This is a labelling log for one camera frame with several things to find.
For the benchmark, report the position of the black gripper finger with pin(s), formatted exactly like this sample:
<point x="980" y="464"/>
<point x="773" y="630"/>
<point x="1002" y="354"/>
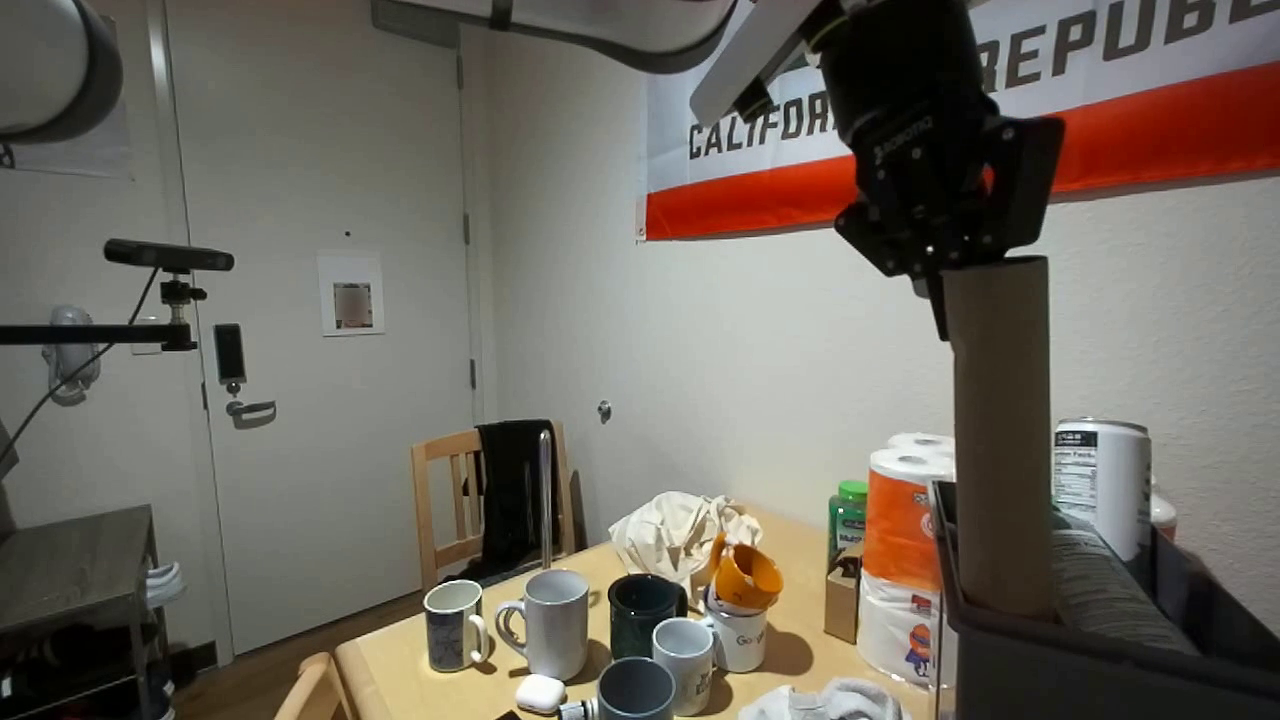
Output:
<point x="1023" y="187"/>
<point x="884" y="242"/>

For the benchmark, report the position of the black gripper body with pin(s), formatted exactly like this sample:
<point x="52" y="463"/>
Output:
<point x="905" y="82"/>

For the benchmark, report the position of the brown cardboard paper roll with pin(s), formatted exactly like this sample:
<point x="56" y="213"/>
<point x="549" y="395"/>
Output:
<point x="1002" y="452"/>

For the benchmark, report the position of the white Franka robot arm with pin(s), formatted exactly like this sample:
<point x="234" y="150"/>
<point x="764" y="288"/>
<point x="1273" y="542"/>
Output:
<point x="600" y="22"/>

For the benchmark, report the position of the California Republic flag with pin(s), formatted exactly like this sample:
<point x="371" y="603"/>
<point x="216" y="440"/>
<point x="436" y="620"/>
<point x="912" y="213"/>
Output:
<point x="1174" y="125"/>

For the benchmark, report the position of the green plastic bottle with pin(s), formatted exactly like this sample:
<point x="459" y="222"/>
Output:
<point x="848" y="520"/>

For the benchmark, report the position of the white canister with label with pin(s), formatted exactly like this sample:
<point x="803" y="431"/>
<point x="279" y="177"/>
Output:
<point x="1107" y="485"/>

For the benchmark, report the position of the orange white toilet paper pack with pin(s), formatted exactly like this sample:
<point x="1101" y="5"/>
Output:
<point x="902" y="561"/>

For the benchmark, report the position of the silver door stop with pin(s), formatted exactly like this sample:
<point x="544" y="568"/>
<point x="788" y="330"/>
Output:
<point x="605" y="409"/>

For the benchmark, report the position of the cream cloth bag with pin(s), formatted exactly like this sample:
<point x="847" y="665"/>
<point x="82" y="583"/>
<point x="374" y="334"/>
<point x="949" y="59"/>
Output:
<point x="672" y="524"/>

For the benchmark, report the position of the orange cup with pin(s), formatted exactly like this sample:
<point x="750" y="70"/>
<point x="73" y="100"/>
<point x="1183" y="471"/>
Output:
<point x="745" y="577"/>

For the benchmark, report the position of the small cardboard box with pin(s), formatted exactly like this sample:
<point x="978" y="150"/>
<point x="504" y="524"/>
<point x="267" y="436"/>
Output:
<point x="842" y="603"/>

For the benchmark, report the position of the white cup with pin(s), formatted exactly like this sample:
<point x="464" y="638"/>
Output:
<point x="743" y="640"/>

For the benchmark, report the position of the dark green mug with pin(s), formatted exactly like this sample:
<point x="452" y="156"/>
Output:
<point x="641" y="619"/>

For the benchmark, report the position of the black jacket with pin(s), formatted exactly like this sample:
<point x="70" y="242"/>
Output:
<point x="514" y="493"/>

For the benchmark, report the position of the gray plastic bin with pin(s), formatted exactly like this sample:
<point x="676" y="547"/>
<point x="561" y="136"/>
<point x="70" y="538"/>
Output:
<point x="1040" y="672"/>

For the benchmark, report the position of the white plastic bag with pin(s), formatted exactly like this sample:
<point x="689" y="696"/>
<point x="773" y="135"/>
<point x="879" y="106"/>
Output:
<point x="826" y="700"/>

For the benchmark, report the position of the small white mug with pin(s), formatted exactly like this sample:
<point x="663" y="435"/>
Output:
<point x="686" y="663"/>

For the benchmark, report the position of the large white mug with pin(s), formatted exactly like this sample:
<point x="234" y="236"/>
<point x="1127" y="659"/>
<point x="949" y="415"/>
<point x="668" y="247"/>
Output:
<point x="552" y="627"/>

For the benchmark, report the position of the gray mug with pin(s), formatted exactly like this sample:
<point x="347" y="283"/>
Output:
<point x="634" y="692"/>

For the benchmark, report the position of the light wooden chair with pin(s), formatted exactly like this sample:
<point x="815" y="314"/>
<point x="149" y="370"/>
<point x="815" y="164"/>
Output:
<point x="440" y="505"/>
<point x="312" y="688"/>

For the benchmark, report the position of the paper with photo on door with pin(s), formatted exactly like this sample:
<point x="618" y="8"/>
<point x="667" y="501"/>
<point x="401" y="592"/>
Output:
<point x="352" y="301"/>

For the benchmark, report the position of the white earbud case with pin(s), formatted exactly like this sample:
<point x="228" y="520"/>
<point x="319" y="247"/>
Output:
<point x="540" y="692"/>

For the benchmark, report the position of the white mug with dark print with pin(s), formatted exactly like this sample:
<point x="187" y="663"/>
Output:
<point x="450" y="630"/>

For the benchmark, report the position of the black door keypad lock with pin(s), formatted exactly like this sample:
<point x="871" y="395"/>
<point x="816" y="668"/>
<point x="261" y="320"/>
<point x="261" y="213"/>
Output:
<point x="228" y="354"/>

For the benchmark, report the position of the gray shelf unit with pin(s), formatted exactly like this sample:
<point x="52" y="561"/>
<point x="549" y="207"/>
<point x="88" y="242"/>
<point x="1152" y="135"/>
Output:
<point x="66" y="574"/>

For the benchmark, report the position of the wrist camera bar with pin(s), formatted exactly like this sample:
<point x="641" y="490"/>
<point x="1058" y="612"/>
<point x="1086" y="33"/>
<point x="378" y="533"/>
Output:
<point x="763" y="52"/>

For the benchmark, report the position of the black stereo camera bar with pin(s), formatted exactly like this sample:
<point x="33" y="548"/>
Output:
<point x="164" y="253"/>

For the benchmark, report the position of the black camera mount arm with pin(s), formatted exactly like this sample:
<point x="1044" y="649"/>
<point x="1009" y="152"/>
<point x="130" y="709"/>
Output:
<point x="94" y="334"/>

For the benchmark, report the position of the translucent wall hanger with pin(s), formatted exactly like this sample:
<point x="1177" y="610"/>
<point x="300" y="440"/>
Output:
<point x="66" y="358"/>

